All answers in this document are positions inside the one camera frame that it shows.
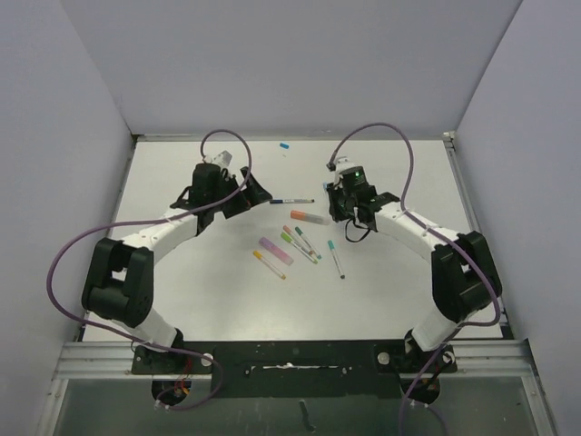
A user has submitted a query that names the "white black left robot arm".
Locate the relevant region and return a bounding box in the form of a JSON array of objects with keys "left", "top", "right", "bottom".
[{"left": 82, "top": 163, "right": 272, "bottom": 373}]

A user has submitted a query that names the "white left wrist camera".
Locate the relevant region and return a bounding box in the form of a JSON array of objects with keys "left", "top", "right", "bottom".
[{"left": 203, "top": 151, "right": 232, "bottom": 168}]

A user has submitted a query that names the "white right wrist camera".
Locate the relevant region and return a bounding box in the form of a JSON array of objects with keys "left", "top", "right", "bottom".
[{"left": 326, "top": 156, "right": 356, "bottom": 173}]

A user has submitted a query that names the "teal cap white pen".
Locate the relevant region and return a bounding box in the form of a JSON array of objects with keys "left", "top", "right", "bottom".
[{"left": 327, "top": 240, "right": 346, "bottom": 280}]

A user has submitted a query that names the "pink orange cap pen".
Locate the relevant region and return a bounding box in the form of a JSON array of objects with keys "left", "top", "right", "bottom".
[{"left": 282, "top": 225, "right": 314, "bottom": 255}]

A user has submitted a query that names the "teal green cap pen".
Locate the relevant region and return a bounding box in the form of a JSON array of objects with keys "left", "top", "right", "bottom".
[{"left": 295, "top": 226, "right": 322, "bottom": 260}]

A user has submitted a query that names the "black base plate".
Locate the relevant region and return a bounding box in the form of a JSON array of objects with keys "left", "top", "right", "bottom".
[{"left": 131, "top": 340, "right": 458, "bottom": 406}]

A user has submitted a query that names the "aluminium right rail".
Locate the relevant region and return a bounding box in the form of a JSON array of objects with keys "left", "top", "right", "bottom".
[{"left": 442, "top": 131, "right": 514, "bottom": 340}]

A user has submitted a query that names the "aluminium front rail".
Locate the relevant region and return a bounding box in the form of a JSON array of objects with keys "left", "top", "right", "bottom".
[{"left": 38, "top": 340, "right": 556, "bottom": 435}]

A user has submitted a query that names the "aluminium rail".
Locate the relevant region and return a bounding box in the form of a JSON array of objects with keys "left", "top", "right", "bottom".
[
  {"left": 38, "top": 340, "right": 556, "bottom": 435},
  {"left": 442, "top": 131, "right": 514, "bottom": 340}
]

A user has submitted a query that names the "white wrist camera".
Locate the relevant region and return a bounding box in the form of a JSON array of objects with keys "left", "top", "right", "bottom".
[
  {"left": 203, "top": 151, "right": 232, "bottom": 168},
  {"left": 326, "top": 156, "right": 356, "bottom": 173}
]

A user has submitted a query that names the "yellow cap pen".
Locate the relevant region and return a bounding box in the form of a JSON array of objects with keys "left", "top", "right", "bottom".
[{"left": 253, "top": 251, "right": 286, "bottom": 280}]

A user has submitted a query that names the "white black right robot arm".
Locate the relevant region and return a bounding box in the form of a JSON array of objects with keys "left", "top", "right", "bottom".
[{"left": 326, "top": 159, "right": 502, "bottom": 372}]

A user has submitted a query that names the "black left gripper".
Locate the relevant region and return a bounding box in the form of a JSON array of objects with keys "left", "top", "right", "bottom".
[{"left": 210, "top": 168, "right": 271, "bottom": 219}]

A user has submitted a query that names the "purple highlighter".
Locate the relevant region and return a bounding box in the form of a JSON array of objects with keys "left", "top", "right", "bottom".
[{"left": 259, "top": 237, "right": 294, "bottom": 266}]

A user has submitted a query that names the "dark blue whiteboard marker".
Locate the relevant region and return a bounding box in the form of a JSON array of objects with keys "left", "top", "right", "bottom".
[{"left": 269, "top": 199, "right": 315, "bottom": 204}]

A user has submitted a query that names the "orange highlighter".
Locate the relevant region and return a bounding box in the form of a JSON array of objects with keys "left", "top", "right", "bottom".
[{"left": 290, "top": 210, "right": 330, "bottom": 225}]

